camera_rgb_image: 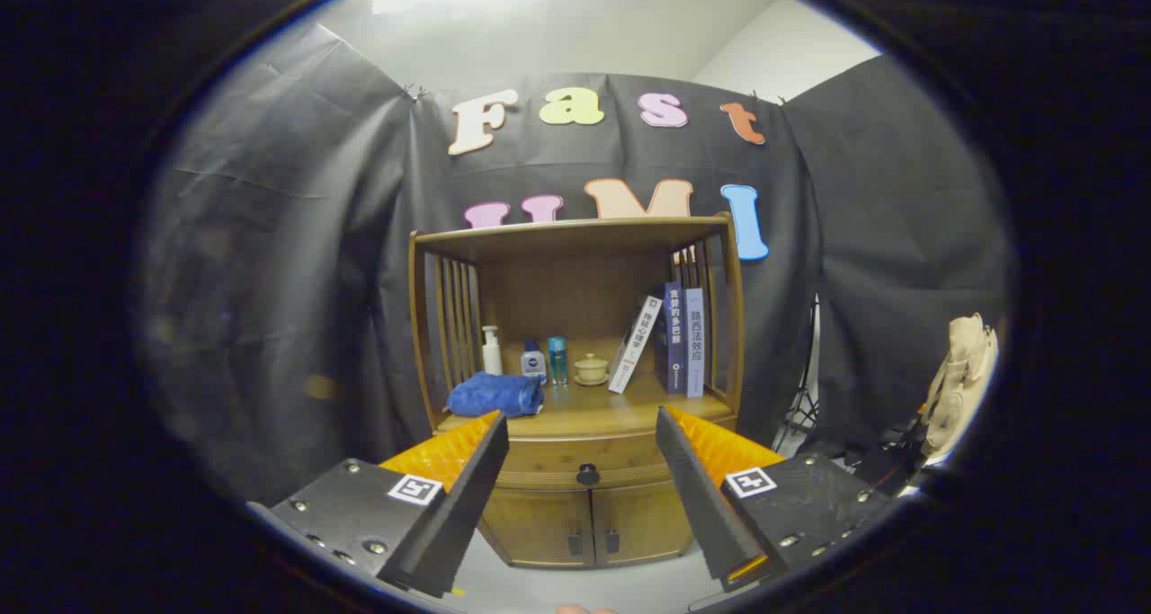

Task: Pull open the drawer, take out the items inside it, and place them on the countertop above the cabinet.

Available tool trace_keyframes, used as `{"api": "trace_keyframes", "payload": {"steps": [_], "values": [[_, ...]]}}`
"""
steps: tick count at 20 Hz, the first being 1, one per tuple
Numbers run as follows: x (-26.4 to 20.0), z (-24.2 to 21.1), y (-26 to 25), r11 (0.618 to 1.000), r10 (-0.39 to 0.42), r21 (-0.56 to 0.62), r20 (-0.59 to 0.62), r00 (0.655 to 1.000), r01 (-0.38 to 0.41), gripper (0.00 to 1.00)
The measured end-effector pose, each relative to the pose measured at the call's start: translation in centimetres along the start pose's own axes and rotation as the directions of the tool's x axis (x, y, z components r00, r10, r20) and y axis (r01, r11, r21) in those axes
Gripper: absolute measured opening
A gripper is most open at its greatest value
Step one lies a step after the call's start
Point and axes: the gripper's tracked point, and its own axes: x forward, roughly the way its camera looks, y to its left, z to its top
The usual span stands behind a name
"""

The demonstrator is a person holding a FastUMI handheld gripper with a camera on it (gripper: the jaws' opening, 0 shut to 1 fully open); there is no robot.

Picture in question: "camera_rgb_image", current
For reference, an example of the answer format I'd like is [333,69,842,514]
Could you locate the dark blue book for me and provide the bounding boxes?
[654,281,688,395]

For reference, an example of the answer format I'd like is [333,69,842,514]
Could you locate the wooden cabinet door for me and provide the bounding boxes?
[591,481,693,565]
[481,486,594,568]

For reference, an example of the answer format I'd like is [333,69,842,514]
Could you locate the pale blue book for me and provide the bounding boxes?
[683,288,707,399]

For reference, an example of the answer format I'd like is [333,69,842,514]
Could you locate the wooden drawer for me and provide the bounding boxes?
[486,432,675,491]

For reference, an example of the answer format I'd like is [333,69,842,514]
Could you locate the dark equipment with cables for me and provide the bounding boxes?
[845,416,936,498]

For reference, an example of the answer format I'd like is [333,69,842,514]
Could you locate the wooden countertop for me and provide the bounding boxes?
[436,376,736,440]

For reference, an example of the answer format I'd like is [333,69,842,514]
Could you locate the beige cloth bag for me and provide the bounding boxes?
[919,313,999,462]

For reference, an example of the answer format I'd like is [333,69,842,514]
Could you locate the black tripod stand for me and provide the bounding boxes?
[772,295,821,458]

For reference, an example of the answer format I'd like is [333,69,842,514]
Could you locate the wooden cabinet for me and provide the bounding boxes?
[407,211,747,568]

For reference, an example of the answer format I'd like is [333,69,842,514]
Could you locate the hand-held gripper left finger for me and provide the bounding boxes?
[247,409,510,599]

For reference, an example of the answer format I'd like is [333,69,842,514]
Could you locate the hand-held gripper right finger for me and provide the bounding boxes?
[655,405,896,593]

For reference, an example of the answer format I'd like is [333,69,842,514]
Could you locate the blue folded towel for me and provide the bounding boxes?
[447,371,546,419]

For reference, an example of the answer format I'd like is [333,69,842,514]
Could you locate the white book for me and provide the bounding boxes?
[608,295,664,395]

